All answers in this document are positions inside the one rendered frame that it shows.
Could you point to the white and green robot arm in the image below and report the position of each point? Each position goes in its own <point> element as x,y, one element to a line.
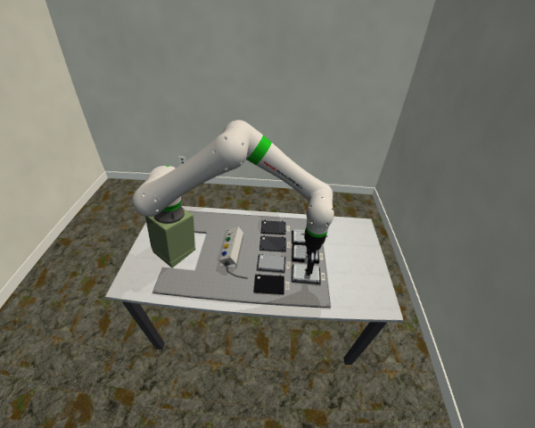
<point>239,142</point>

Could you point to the cream button panel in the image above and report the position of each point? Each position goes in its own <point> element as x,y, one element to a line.
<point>230,254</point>

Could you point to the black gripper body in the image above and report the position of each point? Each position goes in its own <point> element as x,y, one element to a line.
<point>312,248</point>

